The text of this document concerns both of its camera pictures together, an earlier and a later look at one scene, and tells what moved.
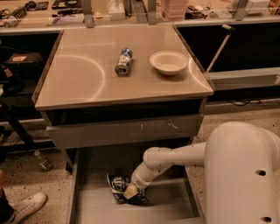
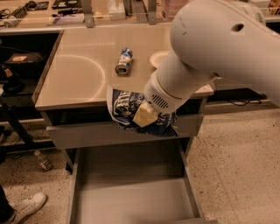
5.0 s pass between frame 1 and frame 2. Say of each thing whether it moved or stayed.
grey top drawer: stayed
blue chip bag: moved
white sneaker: stayed
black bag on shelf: stayed
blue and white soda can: stayed
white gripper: moved
